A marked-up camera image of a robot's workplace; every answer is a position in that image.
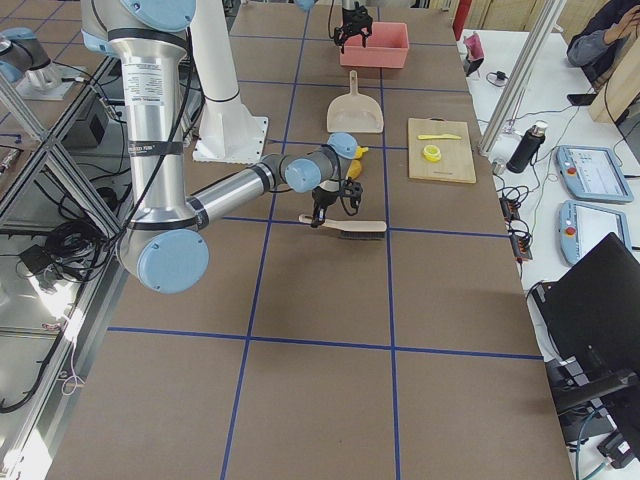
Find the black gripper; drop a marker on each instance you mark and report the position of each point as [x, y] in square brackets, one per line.
[322, 200]
[353, 21]

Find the beige hand brush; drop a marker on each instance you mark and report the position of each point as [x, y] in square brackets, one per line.
[349, 229]

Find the beige plastic dustpan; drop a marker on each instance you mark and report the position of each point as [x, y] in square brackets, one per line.
[354, 112]

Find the pink plastic bin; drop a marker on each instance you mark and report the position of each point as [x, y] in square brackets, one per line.
[386, 47]

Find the brown toy potato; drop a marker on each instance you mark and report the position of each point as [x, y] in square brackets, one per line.
[355, 169]

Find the yellow toy lemon slice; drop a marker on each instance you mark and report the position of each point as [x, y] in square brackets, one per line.
[432, 153]

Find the yellow plastic knife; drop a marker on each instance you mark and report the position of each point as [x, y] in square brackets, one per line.
[443, 136]

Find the pink cloth on stand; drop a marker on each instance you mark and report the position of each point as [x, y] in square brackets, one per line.
[474, 54]

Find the bamboo cutting board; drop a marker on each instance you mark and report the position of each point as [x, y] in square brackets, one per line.
[457, 163]

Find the black water bottle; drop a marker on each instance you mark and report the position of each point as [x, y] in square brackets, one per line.
[528, 146]

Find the blue teach pendant tablet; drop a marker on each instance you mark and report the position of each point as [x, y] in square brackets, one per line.
[593, 174]

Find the seated person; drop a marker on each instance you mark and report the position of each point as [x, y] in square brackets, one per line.
[605, 40]

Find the black laptop monitor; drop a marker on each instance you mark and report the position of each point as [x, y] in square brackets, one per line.
[592, 316]

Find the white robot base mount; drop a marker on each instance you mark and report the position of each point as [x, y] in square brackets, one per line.
[227, 132]

